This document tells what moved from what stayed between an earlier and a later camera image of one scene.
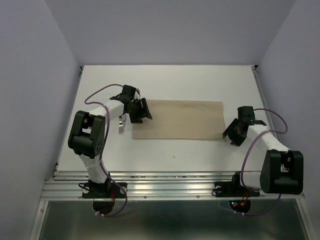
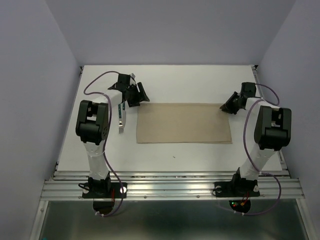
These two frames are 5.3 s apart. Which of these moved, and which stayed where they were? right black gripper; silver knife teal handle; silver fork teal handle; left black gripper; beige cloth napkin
Moved: left black gripper; beige cloth napkin; right black gripper
Stayed: silver knife teal handle; silver fork teal handle
